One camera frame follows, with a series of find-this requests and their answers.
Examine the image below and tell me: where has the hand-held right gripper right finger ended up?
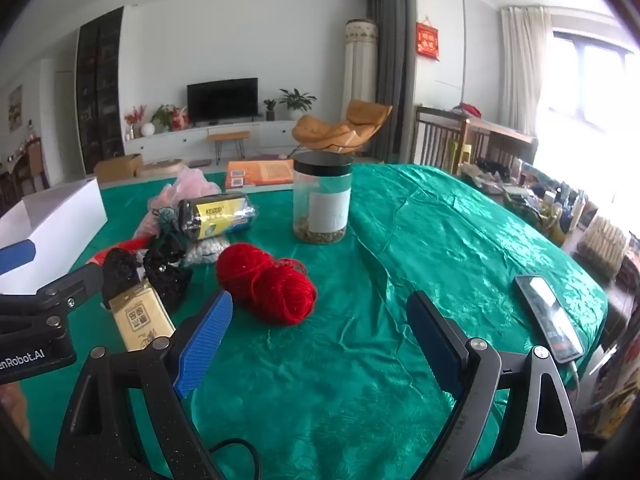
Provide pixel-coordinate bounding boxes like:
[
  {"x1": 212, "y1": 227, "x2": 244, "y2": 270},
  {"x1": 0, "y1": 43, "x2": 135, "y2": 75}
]
[{"x1": 406, "y1": 290, "x2": 584, "y2": 480}]

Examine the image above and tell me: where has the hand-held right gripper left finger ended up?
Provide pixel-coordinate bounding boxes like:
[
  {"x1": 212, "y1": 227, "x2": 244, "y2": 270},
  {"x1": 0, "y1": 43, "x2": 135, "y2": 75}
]
[{"x1": 52, "y1": 289, "x2": 235, "y2": 480}]

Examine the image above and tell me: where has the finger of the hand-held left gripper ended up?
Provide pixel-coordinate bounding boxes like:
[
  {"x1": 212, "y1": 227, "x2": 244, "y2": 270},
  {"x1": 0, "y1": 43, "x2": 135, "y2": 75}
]
[
  {"x1": 0, "y1": 262, "x2": 108, "y2": 332},
  {"x1": 0, "y1": 239, "x2": 37, "y2": 277}
]

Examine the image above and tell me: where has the red foil packet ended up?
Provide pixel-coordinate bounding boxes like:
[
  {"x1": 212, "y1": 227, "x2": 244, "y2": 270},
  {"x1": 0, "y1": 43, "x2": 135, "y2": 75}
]
[{"x1": 85, "y1": 238, "x2": 151, "y2": 267}]

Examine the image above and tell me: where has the white box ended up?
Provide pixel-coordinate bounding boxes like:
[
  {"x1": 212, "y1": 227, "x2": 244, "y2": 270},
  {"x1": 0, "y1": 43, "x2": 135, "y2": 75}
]
[{"x1": 0, "y1": 178, "x2": 109, "y2": 296}]

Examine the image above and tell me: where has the gold packet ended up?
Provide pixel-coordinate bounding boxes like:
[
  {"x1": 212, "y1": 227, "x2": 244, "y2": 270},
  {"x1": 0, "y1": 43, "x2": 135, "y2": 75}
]
[{"x1": 109, "y1": 281, "x2": 177, "y2": 354}]

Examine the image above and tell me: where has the black lace cloth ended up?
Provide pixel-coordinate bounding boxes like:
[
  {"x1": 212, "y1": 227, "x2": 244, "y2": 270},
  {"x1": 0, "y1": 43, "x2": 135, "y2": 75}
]
[{"x1": 102, "y1": 247, "x2": 195, "y2": 312}]

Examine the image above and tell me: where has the red yarn ball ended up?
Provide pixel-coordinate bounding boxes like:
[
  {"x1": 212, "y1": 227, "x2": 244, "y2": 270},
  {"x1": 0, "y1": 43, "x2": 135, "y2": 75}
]
[
  {"x1": 249, "y1": 259, "x2": 319, "y2": 328},
  {"x1": 216, "y1": 243, "x2": 275, "y2": 304}
]

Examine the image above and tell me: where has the person's left forearm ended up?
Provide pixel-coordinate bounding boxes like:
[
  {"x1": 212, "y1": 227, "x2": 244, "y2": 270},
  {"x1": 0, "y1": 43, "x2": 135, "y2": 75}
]
[{"x1": 0, "y1": 383, "x2": 29, "y2": 442}]

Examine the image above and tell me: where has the green tablecloth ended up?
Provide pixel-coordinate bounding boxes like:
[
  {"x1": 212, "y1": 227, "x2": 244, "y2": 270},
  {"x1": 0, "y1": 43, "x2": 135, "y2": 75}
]
[{"x1": 20, "y1": 162, "x2": 609, "y2": 480}]

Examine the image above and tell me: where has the pink triangular packet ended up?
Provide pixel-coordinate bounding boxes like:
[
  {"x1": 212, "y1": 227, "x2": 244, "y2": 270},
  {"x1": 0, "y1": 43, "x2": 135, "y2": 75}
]
[{"x1": 133, "y1": 207, "x2": 164, "y2": 241}]

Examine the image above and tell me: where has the teal fabric sachet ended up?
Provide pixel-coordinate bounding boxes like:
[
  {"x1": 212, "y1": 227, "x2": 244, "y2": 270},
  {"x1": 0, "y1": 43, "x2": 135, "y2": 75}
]
[{"x1": 156, "y1": 208, "x2": 184, "y2": 234}]

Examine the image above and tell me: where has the smartphone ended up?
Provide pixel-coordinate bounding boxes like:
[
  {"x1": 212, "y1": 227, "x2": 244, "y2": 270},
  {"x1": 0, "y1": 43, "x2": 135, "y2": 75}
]
[{"x1": 515, "y1": 274, "x2": 585, "y2": 364}]

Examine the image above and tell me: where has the cardboard box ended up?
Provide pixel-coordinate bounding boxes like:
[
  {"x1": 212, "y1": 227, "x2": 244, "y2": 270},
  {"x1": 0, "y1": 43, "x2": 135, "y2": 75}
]
[{"x1": 94, "y1": 154, "x2": 145, "y2": 184}]

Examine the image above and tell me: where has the black roll packet yellow label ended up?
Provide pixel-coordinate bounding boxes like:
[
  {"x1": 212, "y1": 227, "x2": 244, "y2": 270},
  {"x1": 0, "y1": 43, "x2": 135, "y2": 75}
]
[{"x1": 177, "y1": 191, "x2": 260, "y2": 241}]

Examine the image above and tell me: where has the pink mesh bath sponge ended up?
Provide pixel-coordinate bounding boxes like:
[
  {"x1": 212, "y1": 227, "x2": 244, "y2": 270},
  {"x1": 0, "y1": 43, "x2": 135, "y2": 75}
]
[{"x1": 148, "y1": 165, "x2": 223, "y2": 211}]

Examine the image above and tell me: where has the clear jar with black lid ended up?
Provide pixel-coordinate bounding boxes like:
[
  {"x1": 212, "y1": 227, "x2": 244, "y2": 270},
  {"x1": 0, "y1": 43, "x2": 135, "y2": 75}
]
[{"x1": 292, "y1": 151, "x2": 354, "y2": 245}]

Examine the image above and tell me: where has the white television cabinet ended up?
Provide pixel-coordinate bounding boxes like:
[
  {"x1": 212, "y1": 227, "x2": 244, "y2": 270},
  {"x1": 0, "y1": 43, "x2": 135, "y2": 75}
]
[{"x1": 124, "y1": 120, "x2": 302, "y2": 162}]

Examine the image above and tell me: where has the red flower bouquet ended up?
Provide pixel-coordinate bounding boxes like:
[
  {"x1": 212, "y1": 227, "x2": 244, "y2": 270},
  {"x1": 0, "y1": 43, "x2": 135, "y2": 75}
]
[{"x1": 124, "y1": 105, "x2": 149, "y2": 139}]

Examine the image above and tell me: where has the orange book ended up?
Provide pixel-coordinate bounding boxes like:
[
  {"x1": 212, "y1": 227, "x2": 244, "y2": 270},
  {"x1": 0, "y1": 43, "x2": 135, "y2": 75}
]
[{"x1": 225, "y1": 159, "x2": 296, "y2": 191}]

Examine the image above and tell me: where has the pile of assorted household items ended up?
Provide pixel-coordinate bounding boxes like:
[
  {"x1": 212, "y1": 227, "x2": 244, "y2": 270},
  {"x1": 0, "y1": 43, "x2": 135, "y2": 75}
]
[{"x1": 459, "y1": 156, "x2": 640, "y2": 282}]

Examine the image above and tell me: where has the black display cabinet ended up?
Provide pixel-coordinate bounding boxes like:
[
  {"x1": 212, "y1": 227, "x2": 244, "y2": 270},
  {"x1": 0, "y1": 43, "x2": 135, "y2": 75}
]
[{"x1": 75, "y1": 7, "x2": 125, "y2": 174}]

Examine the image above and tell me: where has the bushy green potted plant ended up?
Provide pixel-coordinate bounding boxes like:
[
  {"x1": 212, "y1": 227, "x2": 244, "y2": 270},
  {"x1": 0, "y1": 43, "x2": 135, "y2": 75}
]
[{"x1": 150, "y1": 104, "x2": 177, "y2": 134}]

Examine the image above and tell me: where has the small wooden bench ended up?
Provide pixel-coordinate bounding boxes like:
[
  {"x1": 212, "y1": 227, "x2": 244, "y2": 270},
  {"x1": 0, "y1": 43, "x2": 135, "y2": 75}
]
[{"x1": 206, "y1": 131, "x2": 251, "y2": 164}]

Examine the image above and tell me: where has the wooden slatted chair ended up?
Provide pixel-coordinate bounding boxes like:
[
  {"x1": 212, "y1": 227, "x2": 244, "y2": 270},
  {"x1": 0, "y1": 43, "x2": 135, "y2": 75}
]
[{"x1": 414, "y1": 105, "x2": 469, "y2": 177}]

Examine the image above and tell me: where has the orange lounge chair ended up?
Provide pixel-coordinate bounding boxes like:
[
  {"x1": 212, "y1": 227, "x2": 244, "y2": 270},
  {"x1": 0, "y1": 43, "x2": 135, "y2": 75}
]
[{"x1": 292, "y1": 99, "x2": 394, "y2": 159}]

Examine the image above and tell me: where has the flat screen television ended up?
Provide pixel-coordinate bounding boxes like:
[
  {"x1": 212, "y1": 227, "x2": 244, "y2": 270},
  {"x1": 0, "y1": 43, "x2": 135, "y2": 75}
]
[{"x1": 187, "y1": 78, "x2": 260, "y2": 124}]

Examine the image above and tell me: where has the large leafy potted plant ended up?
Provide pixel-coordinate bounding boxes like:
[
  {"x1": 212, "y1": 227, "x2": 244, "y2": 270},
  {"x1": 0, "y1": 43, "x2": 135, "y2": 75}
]
[{"x1": 278, "y1": 88, "x2": 318, "y2": 122}]

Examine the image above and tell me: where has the tower air conditioner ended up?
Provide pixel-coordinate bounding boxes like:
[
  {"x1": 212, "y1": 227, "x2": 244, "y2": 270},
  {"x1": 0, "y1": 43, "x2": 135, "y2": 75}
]
[{"x1": 345, "y1": 19, "x2": 380, "y2": 127}]

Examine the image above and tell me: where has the grey curtain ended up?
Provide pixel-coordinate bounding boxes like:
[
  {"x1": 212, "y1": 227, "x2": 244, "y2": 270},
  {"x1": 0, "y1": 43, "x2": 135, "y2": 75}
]
[{"x1": 366, "y1": 0, "x2": 419, "y2": 162}]

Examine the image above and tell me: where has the white curtain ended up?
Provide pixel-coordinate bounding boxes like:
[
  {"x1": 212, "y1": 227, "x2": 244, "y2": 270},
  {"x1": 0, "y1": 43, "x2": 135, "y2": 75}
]
[{"x1": 500, "y1": 6, "x2": 554, "y2": 137}]

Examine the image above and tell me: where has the black cable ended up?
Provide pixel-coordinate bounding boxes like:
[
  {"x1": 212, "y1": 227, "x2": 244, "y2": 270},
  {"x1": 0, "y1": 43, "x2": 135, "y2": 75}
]
[{"x1": 209, "y1": 437, "x2": 264, "y2": 480}]

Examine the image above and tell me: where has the white charging cable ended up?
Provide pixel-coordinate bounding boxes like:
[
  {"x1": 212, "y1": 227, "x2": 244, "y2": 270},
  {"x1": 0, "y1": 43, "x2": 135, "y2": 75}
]
[{"x1": 567, "y1": 360, "x2": 582, "y2": 404}]

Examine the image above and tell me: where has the framed wall picture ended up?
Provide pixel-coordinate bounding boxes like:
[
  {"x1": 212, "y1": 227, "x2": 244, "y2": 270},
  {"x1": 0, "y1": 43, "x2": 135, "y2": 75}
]
[{"x1": 7, "y1": 85, "x2": 25, "y2": 134}]

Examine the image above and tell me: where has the red wall calendar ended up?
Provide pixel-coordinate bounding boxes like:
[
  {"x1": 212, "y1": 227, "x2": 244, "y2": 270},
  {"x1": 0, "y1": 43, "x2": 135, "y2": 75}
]
[{"x1": 416, "y1": 21, "x2": 441, "y2": 62}]

